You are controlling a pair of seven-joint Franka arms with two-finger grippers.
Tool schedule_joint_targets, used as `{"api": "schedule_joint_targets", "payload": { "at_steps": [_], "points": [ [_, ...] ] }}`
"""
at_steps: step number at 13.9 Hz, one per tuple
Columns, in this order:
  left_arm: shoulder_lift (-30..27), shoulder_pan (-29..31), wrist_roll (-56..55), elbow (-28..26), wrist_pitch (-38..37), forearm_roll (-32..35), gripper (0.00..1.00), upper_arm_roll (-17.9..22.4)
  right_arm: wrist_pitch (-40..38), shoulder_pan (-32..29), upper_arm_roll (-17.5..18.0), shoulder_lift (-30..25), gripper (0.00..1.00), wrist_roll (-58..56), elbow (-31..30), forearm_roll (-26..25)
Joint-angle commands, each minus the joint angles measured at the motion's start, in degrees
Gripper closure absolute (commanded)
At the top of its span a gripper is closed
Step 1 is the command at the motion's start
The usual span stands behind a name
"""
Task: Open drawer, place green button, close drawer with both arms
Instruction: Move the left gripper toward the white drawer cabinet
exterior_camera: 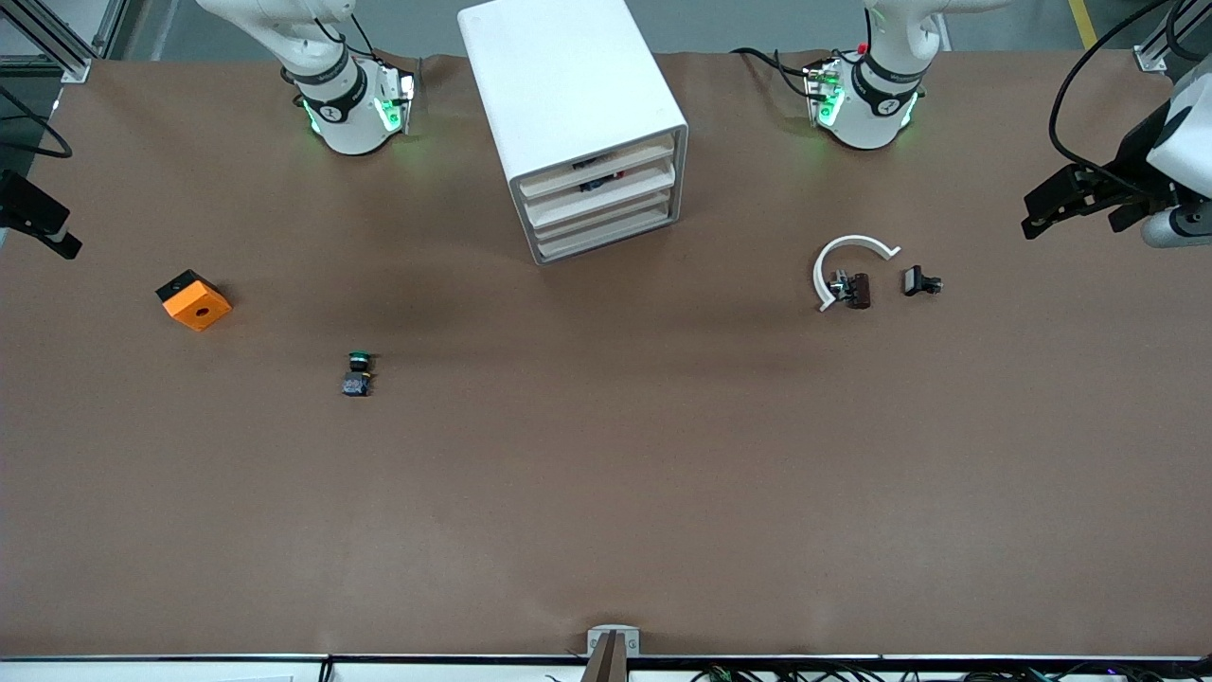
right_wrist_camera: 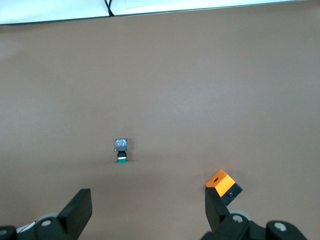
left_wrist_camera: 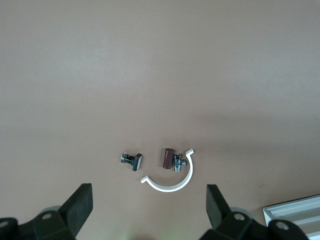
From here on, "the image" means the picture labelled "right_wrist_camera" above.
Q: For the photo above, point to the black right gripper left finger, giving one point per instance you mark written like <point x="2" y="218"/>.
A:
<point x="75" y="212"/>

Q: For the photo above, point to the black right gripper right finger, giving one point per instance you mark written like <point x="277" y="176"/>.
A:
<point x="216" y="215"/>

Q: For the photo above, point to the green push button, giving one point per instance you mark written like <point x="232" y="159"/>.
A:
<point x="121" y="150"/>

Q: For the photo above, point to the orange and black box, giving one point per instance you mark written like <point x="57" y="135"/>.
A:
<point x="222" y="183"/>

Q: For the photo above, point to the white panel beside table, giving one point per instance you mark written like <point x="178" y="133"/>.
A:
<point x="62" y="10"/>

